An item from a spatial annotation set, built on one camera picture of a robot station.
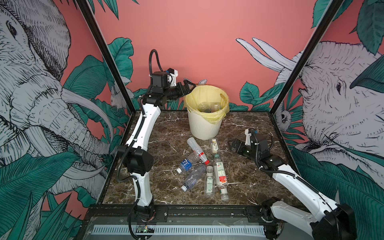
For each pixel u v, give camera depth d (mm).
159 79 591
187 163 859
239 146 701
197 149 932
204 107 1020
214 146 936
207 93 989
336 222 377
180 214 750
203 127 987
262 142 583
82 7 691
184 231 700
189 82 708
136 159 495
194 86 729
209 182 798
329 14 710
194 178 859
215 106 982
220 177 804
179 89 680
